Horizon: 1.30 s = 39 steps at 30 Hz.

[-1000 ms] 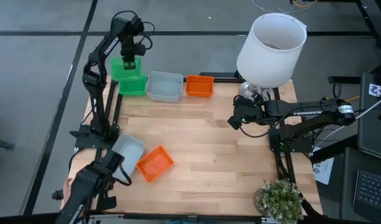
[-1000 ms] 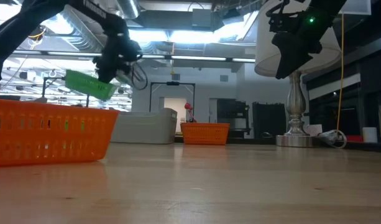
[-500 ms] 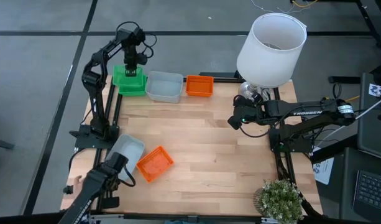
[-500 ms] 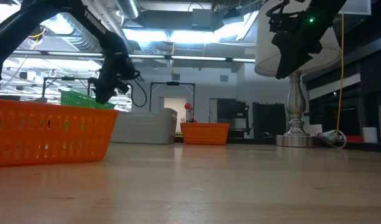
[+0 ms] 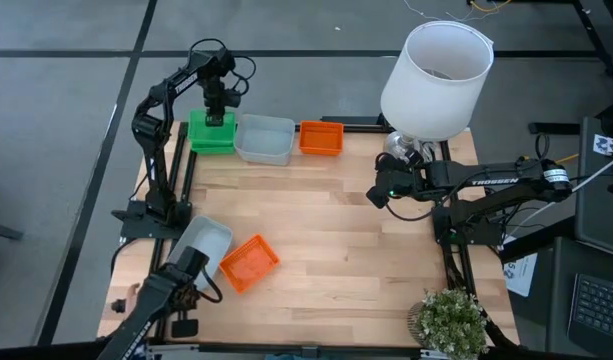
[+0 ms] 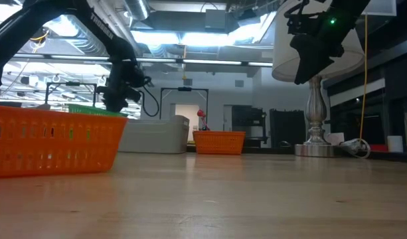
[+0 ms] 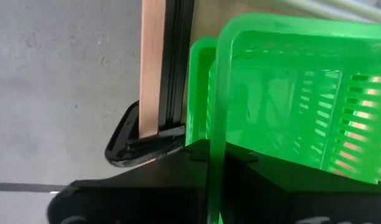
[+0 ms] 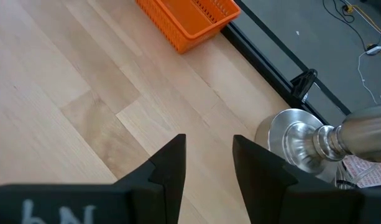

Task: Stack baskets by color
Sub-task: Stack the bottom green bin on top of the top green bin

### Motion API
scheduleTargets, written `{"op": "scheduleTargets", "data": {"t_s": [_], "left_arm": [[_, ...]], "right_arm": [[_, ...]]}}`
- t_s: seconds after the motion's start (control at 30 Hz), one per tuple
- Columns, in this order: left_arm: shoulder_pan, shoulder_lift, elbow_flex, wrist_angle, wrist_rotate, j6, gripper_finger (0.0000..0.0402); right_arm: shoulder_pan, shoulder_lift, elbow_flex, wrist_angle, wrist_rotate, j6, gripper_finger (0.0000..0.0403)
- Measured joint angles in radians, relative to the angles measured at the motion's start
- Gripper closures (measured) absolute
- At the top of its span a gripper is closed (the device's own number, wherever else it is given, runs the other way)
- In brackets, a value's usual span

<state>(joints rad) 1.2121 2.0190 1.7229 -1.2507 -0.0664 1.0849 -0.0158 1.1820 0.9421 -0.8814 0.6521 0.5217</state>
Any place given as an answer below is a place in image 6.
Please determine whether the black cabinet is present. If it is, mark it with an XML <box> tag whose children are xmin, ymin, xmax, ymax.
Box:
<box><xmin>269</xmin><ymin>108</ymin><xmax>306</xmax><ymax>149</ymax></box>

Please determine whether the grey ceiling unit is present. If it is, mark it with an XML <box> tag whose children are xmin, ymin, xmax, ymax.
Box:
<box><xmin>204</xmin><ymin>9</ymin><xmax>231</xmax><ymax>33</ymax></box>

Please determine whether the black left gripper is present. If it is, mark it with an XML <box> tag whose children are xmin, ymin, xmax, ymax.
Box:
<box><xmin>103</xmin><ymin>60</ymin><xmax>147</xmax><ymax>114</ymax></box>

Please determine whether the white door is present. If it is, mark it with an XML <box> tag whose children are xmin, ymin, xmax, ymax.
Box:
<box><xmin>174</xmin><ymin>104</ymin><xmax>201</xmax><ymax>143</ymax></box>

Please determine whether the orange mesh plastic basket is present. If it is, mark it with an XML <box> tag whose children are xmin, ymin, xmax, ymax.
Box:
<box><xmin>193</xmin><ymin>130</ymin><xmax>246</xmax><ymax>155</ymax></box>
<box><xmin>0</xmin><ymin>105</ymin><xmax>129</xmax><ymax>179</ymax></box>

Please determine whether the black gantry frame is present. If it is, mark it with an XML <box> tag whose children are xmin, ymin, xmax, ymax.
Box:
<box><xmin>44</xmin><ymin>82</ymin><xmax>98</xmax><ymax>108</ymax></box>
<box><xmin>159</xmin><ymin>86</ymin><xmax>210</xmax><ymax>121</ymax></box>

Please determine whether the red box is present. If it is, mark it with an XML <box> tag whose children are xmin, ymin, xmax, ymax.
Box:
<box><xmin>368</xmin><ymin>143</ymin><xmax>389</xmax><ymax>153</ymax></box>

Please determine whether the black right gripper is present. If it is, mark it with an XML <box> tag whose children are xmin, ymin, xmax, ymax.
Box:
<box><xmin>290</xmin><ymin>4</ymin><xmax>355</xmax><ymax>85</ymax></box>

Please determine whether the silver ceiling duct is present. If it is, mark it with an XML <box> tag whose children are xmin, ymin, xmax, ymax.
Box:
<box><xmin>124</xmin><ymin>0</ymin><xmax>151</xmax><ymax>21</ymax></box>

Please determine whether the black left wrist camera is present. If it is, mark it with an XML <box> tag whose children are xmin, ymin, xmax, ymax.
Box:
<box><xmin>125</xmin><ymin>86</ymin><xmax>143</xmax><ymax>103</ymax></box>

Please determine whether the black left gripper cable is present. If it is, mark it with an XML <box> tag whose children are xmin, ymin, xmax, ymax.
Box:
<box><xmin>136</xmin><ymin>75</ymin><xmax>160</xmax><ymax>118</ymax></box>

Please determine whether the white lamp cord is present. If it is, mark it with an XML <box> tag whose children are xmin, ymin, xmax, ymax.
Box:
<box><xmin>339</xmin><ymin>138</ymin><xmax>372</xmax><ymax>159</ymax></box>

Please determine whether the long ceiling light bar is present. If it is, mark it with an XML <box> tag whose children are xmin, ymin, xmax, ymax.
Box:
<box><xmin>10</xmin><ymin>54</ymin><xmax>274</xmax><ymax>68</ymax></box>

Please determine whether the small red object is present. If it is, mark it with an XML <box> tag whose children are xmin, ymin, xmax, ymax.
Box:
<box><xmin>196</xmin><ymin>109</ymin><xmax>211</xmax><ymax>132</ymax></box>

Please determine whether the silver lamp base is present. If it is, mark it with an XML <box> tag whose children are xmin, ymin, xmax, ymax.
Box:
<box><xmin>294</xmin><ymin>75</ymin><xmax>337</xmax><ymax>158</ymax></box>

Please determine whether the black shelf rack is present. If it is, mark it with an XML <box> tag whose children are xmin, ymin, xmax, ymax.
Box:
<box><xmin>231</xmin><ymin>105</ymin><xmax>268</xmax><ymax>149</ymax></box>

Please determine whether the yellow cable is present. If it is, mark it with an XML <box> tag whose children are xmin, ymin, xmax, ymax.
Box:
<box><xmin>359</xmin><ymin>15</ymin><xmax>369</xmax><ymax>140</ymax></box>

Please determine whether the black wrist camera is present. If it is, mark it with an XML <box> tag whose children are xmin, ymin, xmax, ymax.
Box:
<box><xmin>125</xmin><ymin>86</ymin><xmax>143</xmax><ymax>103</ymax></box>
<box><xmin>284</xmin><ymin>0</ymin><xmax>323</xmax><ymax>36</ymax></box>

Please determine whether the green mesh plastic basket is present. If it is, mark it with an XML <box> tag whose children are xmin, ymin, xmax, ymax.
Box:
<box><xmin>67</xmin><ymin>103</ymin><xmax>128</xmax><ymax>118</ymax></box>

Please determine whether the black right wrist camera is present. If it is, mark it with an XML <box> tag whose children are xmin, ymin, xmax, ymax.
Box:
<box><xmin>284</xmin><ymin>0</ymin><xmax>323</xmax><ymax>36</ymax></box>

